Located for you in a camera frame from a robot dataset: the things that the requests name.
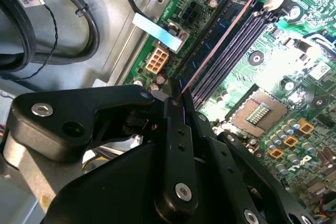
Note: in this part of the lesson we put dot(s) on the RAM stick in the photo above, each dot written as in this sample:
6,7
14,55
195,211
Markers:
221,28

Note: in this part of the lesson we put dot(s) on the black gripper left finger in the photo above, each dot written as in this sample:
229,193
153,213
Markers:
78,103

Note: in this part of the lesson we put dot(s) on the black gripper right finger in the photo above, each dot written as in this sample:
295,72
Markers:
227,161

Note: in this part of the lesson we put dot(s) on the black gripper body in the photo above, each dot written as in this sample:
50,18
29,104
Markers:
113,190

